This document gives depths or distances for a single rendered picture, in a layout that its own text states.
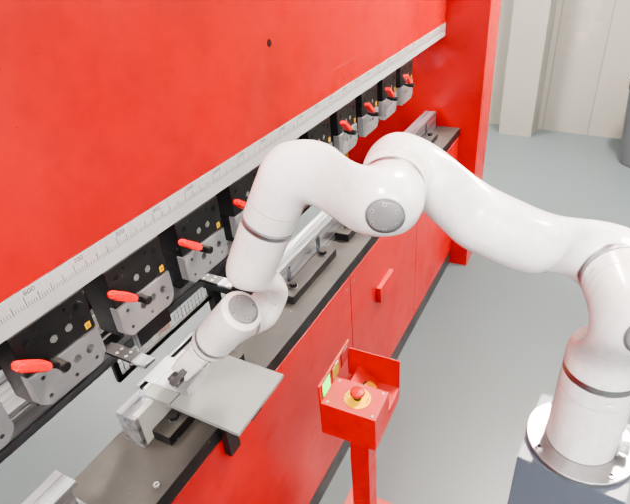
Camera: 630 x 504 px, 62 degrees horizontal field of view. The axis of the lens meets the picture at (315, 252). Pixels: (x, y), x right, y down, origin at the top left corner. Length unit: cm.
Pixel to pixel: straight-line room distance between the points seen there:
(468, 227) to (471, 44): 215
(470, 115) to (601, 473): 217
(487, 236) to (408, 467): 161
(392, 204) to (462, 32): 224
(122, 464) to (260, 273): 62
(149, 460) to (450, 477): 131
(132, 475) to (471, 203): 92
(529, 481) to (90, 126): 102
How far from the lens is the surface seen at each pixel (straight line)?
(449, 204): 80
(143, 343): 123
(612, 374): 95
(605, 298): 83
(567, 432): 107
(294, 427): 172
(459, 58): 291
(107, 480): 132
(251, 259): 87
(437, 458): 232
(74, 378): 108
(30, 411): 143
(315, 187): 76
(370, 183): 69
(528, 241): 80
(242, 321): 97
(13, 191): 92
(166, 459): 130
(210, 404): 120
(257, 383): 121
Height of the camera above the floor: 186
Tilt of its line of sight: 32 degrees down
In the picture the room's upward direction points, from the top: 5 degrees counter-clockwise
